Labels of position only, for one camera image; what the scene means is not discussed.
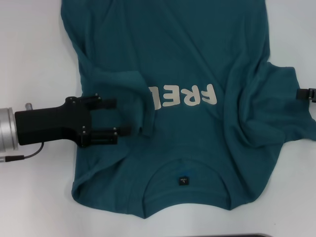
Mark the teal blue printed t-shirt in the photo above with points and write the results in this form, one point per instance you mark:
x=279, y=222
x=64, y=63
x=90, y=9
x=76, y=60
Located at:
x=172, y=37

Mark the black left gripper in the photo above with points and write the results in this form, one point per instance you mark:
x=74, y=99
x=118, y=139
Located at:
x=49, y=126

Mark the silver left wrist plug stub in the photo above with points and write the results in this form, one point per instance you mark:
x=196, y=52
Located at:
x=29, y=107

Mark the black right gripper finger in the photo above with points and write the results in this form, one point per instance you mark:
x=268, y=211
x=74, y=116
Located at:
x=303, y=93

